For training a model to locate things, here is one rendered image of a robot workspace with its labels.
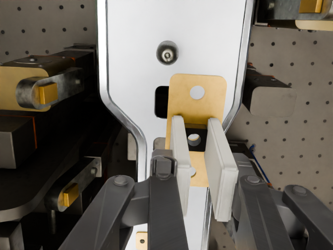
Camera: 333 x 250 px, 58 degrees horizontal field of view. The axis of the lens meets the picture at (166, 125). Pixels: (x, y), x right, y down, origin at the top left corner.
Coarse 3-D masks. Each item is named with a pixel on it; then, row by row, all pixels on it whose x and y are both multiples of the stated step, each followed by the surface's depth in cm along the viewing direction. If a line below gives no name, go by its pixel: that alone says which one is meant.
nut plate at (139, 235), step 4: (140, 232) 54; (144, 232) 55; (136, 236) 55; (140, 236) 55; (144, 236) 55; (136, 240) 55; (136, 244) 55; (140, 244) 55; (144, 244) 55; (136, 248) 56; (140, 248) 56; (144, 248) 55
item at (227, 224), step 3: (231, 213) 51; (231, 216) 50; (231, 219) 50; (222, 222) 54; (225, 222) 53; (228, 222) 52; (231, 222) 51; (225, 225) 53; (228, 225) 52; (228, 228) 52; (228, 231) 52; (231, 237) 51; (234, 243) 50
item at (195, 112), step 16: (176, 80) 20; (192, 80) 20; (208, 80) 20; (224, 80) 20; (176, 96) 20; (208, 96) 20; (224, 96) 20; (176, 112) 20; (192, 112) 20; (208, 112) 20; (192, 128) 20; (192, 144) 21; (192, 160) 22; (192, 176) 22
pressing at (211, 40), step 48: (96, 0) 42; (144, 0) 42; (192, 0) 42; (240, 0) 42; (96, 48) 44; (144, 48) 44; (192, 48) 44; (240, 48) 44; (144, 96) 46; (192, 96) 46; (240, 96) 46; (144, 144) 49; (192, 192) 52; (192, 240) 55
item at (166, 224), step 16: (160, 160) 13; (176, 160) 13; (160, 176) 13; (160, 192) 12; (176, 192) 12; (160, 208) 11; (176, 208) 11; (160, 224) 10; (176, 224) 10; (160, 240) 10; (176, 240) 10
